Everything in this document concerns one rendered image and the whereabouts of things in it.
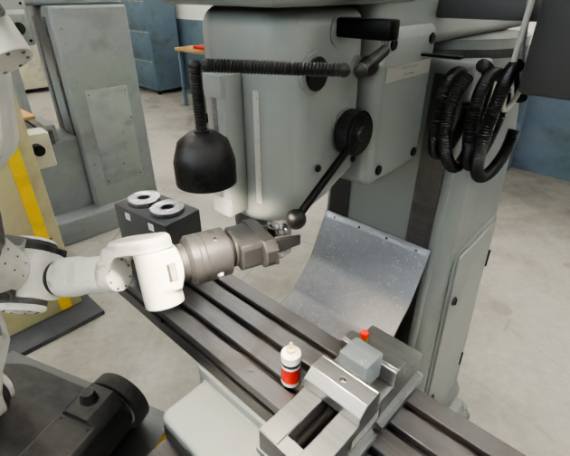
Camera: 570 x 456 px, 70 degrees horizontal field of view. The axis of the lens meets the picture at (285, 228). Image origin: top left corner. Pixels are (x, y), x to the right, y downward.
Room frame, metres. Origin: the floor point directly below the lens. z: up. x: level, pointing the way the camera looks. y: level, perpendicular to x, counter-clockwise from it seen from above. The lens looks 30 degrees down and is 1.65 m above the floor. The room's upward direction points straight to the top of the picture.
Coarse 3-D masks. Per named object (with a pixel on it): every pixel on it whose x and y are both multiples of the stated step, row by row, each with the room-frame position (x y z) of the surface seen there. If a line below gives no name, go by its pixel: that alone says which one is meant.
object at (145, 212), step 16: (144, 192) 1.07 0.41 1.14; (128, 208) 1.00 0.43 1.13; (144, 208) 1.00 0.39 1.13; (160, 208) 0.98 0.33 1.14; (176, 208) 0.97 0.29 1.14; (192, 208) 1.00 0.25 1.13; (128, 224) 0.99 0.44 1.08; (144, 224) 0.95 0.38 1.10; (160, 224) 0.91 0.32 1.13; (176, 224) 0.93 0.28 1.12; (192, 224) 0.97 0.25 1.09; (176, 240) 0.92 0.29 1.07
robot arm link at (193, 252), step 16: (192, 240) 0.58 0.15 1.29; (144, 256) 0.53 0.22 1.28; (160, 256) 0.54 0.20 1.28; (176, 256) 0.55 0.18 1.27; (192, 256) 0.55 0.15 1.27; (208, 256) 0.56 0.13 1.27; (144, 272) 0.53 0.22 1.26; (160, 272) 0.53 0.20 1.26; (176, 272) 0.54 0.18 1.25; (192, 272) 0.55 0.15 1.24; (208, 272) 0.55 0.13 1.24; (144, 288) 0.52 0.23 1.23; (160, 288) 0.52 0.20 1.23; (176, 288) 0.53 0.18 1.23; (160, 304) 0.51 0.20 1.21; (176, 304) 0.52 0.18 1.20
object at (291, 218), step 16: (352, 112) 0.62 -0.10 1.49; (336, 128) 0.61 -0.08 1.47; (352, 128) 0.60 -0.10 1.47; (368, 128) 0.63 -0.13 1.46; (336, 144) 0.61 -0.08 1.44; (352, 144) 0.60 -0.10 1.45; (336, 160) 0.58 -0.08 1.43; (320, 192) 0.54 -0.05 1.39; (304, 208) 0.52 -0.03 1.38; (288, 224) 0.50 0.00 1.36; (304, 224) 0.50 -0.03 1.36
